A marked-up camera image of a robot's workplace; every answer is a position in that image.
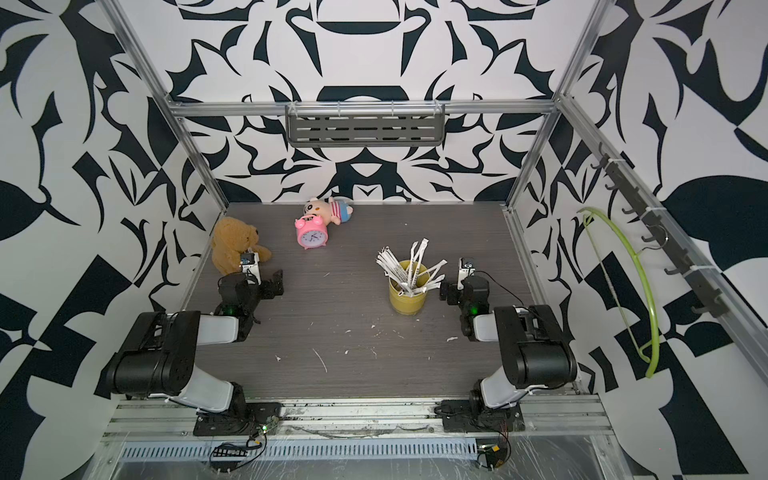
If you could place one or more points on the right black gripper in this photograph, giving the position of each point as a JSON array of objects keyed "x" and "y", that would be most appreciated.
[{"x": 451, "y": 289}]

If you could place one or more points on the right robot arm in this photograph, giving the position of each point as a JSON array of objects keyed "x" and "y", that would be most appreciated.
[{"x": 534, "y": 357}]

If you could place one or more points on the brown teddy bear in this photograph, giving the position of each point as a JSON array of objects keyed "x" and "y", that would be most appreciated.
[{"x": 232, "y": 238}]

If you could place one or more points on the white cable duct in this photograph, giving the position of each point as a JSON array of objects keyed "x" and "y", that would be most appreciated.
[{"x": 300, "y": 450}]

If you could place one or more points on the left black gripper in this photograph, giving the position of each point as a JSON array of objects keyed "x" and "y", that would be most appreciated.
[{"x": 271, "y": 292}]

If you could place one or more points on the bundle of wrapped straws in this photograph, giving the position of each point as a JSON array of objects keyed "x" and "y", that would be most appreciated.
[{"x": 413, "y": 277}]

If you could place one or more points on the yellow plastic cup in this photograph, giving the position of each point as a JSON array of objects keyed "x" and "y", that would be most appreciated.
[{"x": 402, "y": 302}]

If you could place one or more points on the grey slotted wall shelf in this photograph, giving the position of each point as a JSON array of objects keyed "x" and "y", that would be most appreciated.
[{"x": 365, "y": 124}]

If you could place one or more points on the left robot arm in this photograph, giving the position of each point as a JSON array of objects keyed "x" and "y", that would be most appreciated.
[{"x": 157, "y": 359}]

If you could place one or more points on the black wall hook rail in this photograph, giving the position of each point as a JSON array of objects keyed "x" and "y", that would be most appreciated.
[{"x": 663, "y": 234}]

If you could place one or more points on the green plastic hanger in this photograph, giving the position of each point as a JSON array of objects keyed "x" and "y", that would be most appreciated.
[{"x": 648, "y": 350}]

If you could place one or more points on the pink alarm clock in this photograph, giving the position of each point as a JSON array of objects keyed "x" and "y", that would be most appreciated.
[{"x": 311, "y": 232}]

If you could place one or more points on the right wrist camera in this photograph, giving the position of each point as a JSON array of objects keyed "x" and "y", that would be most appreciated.
[{"x": 465, "y": 270}]

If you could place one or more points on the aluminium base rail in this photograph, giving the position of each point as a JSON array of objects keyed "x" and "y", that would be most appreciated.
[{"x": 548, "y": 414}]

